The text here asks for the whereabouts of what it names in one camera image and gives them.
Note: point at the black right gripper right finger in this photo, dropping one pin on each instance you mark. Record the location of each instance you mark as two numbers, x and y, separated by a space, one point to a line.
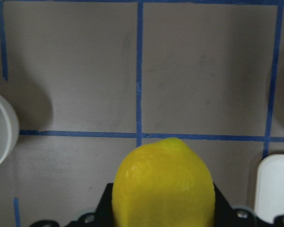
224 213

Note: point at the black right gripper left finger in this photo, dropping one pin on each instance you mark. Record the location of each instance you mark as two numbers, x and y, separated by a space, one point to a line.
102 216

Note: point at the yellow lemon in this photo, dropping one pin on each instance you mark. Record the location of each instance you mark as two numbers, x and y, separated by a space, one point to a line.
163 184

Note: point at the cream ceramic bowl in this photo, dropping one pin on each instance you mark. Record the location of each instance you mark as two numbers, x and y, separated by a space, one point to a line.
9 129

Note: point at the cream rectangular tray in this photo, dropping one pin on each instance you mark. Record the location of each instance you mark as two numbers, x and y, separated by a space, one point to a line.
269 195

